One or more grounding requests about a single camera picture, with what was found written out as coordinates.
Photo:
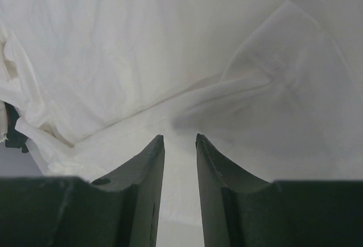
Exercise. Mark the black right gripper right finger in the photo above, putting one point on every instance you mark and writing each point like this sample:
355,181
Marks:
240,209

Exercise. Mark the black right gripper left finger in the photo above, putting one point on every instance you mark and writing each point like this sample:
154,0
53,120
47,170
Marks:
120,208

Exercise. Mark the white t shirt red print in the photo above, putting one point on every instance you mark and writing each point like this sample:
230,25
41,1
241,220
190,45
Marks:
276,85

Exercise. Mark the folded black t shirt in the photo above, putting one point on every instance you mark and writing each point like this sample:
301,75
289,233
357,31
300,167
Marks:
14,139

